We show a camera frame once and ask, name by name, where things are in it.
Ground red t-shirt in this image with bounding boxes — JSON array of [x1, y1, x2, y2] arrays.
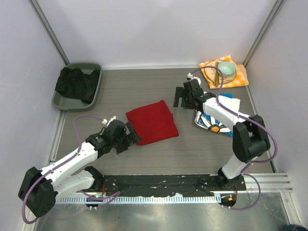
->
[[126, 100, 179, 146]]

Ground white daisy print t-shirt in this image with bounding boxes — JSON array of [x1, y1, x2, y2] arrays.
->
[[194, 96, 241, 138]]

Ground grey plastic bin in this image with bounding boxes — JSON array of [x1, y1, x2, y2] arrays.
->
[[52, 63, 103, 111]]

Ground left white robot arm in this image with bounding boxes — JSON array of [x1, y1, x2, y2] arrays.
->
[[18, 117, 141, 224]]

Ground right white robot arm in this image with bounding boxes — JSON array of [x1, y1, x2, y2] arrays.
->
[[173, 79, 270, 190]]

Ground beige plate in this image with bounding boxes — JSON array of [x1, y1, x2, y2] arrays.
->
[[204, 60, 236, 84]]

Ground wooden chopsticks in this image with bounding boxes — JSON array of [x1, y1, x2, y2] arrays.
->
[[214, 61, 219, 87]]

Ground light green bowl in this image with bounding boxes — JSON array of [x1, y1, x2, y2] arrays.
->
[[218, 61, 236, 78]]

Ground orange checkered cloth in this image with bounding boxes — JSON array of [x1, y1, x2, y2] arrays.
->
[[199, 55, 249, 89]]

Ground black t-shirt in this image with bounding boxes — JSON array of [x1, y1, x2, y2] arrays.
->
[[55, 67, 100, 104]]

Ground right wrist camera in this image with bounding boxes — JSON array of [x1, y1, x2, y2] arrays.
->
[[187, 73, 201, 85]]

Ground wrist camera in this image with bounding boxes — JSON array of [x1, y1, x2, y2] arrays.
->
[[187, 73, 201, 85], [102, 116, 116, 126]]

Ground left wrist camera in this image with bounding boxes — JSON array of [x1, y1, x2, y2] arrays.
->
[[102, 116, 116, 126]]

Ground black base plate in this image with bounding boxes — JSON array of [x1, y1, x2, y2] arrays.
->
[[81, 173, 246, 197]]

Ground white slotted cable duct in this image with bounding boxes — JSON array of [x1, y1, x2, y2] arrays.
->
[[57, 194, 221, 205]]

